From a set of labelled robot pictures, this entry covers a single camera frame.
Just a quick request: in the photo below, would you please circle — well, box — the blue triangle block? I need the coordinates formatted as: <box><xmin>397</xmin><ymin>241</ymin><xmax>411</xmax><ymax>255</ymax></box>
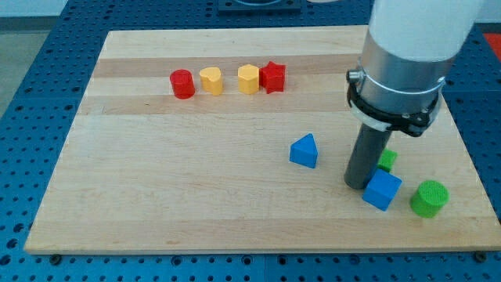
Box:
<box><xmin>289</xmin><ymin>133</ymin><xmax>318</xmax><ymax>168</ymax></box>

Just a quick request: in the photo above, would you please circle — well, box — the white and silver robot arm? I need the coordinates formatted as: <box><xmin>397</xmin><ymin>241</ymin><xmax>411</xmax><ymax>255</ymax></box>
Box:
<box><xmin>347</xmin><ymin>0</ymin><xmax>484</xmax><ymax>137</ymax></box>

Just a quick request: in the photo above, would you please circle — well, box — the blue cube block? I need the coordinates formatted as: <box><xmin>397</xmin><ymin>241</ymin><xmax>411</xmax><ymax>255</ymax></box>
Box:
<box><xmin>362</xmin><ymin>169</ymin><xmax>402</xmax><ymax>212</ymax></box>

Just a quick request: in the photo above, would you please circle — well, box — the wooden board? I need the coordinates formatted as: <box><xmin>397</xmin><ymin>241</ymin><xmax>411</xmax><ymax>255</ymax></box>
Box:
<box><xmin>24</xmin><ymin>26</ymin><xmax>500</xmax><ymax>255</ymax></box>

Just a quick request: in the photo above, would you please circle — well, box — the yellow hexagon block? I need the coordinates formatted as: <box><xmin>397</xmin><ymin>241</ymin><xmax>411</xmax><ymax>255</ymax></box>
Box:
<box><xmin>237</xmin><ymin>64</ymin><xmax>259</xmax><ymax>95</ymax></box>

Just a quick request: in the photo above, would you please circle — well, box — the red star block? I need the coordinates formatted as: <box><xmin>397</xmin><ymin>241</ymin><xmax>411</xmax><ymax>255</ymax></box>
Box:
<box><xmin>259</xmin><ymin>61</ymin><xmax>287</xmax><ymax>94</ymax></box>

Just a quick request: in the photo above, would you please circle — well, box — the yellow heart block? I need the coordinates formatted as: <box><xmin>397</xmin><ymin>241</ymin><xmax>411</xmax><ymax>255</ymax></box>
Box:
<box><xmin>199</xmin><ymin>67</ymin><xmax>223</xmax><ymax>96</ymax></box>

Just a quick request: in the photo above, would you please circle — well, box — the red cylinder block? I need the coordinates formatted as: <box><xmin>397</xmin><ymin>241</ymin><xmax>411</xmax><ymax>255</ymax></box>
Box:
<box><xmin>169</xmin><ymin>69</ymin><xmax>196</xmax><ymax>99</ymax></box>

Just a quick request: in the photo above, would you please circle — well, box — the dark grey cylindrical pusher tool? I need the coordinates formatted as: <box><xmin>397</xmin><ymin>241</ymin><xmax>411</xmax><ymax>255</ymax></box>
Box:
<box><xmin>344</xmin><ymin>124</ymin><xmax>391</xmax><ymax>190</ymax></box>

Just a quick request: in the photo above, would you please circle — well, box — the small green block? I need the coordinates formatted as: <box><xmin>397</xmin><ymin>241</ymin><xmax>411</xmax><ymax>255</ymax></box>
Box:
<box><xmin>377</xmin><ymin>149</ymin><xmax>398</xmax><ymax>172</ymax></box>

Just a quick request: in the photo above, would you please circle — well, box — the green cylinder block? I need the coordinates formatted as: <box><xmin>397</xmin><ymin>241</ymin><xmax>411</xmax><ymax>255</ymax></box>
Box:
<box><xmin>409</xmin><ymin>180</ymin><xmax>449</xmax><ymax>219</ymax></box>

